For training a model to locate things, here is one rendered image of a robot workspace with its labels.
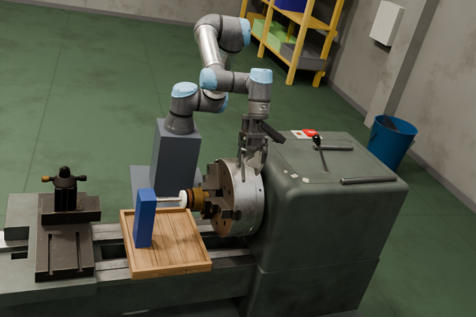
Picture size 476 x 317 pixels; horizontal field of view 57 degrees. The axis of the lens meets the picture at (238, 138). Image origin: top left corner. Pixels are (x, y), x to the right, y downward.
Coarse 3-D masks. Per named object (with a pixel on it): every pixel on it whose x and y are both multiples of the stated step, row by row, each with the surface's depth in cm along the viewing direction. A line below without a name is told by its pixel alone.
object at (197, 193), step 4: (192, 188) 171; (196, 188) 171; (200, 188) 171; (188, 192) 168; (192, 192) 169; (196, 192) 169; (200, 192) 170; (204, 192) 172; (188, 196) 168; (192, 196) 168; (196, 196) 168; (200, 196) 169; (204, 196) 171; (208, 196) 171; (188, 200) 167; (192, 200) 168; (196, 200) 168; (200, 200) 169; (188, 204) 168; (192, 204) 169; (196, 204) 169; (200, 204) 169; (184, 208) 170; (188, 208) 170; (192, 208) 170; (196, 208) 170; (200, 208) 170
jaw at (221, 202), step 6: (204, 198) 169; (210, 198) 170; (216, 198) 171; (222, 198) 172; (204, 204) 168; (210, 204) 168; (216, 204) 166; (222, 204) 166; (228, 204) 168; (210, 210) 168; (216, 210) 167; (222, 210) 162; (228, 210) 163; (222, 216) 163; (228, 216) 164; (234, 216) 164
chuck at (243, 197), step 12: (228, 168) 168; (228, 180) 167; (240, 180) 165; (252, 180) 167; (216, 192) 180; (228, 192) 167; (240, 192) 163; (252, 192) 165; (240, 204) 163; (252, 204) 165; (216, 216) 179; (240, 216) 165; (252, 216) 166; (216, 228) 179; (228, 228) 167; (240, 228) 167
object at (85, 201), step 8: (48, 200) 163; (80, 200) 166; (88, 200) 167; (96, 200) 168; (48, 208) 159; (88, 208) 163; (96, 208) 164; (48, 216) 157; (56, 216) 158; (64, 216) 159; (72, 216) 160; (80, 216) 161; (88, 216) 163; (96, 216) 164
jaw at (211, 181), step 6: (216, 162) 180; (210, 168) 175; (216, 168) 176; (210, 174) 175; (216, 174) 176; (204, 180) 175; (210, 180) 174; (216, 180) 175; (198, 186) 175; (204, 186) 173; (210, 186) 174; (216, 186) 175
